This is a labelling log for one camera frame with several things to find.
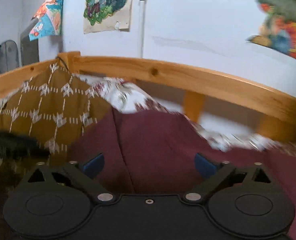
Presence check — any maroon long-sleeve shirt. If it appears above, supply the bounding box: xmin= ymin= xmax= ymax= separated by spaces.
xmin=66 ymin=108 xmax=296 ymax=239

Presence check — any brown PF-patterned blanket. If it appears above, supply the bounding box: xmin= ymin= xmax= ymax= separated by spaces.
xmin=0 ymin=64 xmax=111 ymax=239

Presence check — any white floral patterned sheet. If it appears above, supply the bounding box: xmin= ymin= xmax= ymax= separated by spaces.
xmin=72 ymin=73 xmax=296 ymax=157

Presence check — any orange-blue anime poster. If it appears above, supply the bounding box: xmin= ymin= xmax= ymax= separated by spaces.
xmin=28 ymin=0 xmax=64 ymax=41

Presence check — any anime character poster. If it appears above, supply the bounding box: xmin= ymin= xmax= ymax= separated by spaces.
xmin=83 ymin=0 xmax=132 ymax=34

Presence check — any wooden bed frame rail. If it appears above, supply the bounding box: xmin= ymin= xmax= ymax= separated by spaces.
xmin=0 ymin=51 xmax=296 ymax=142

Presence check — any white wall pipe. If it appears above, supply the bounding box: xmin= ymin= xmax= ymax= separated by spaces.
xmin=137 ymin=0 xmax=147 ymax=58

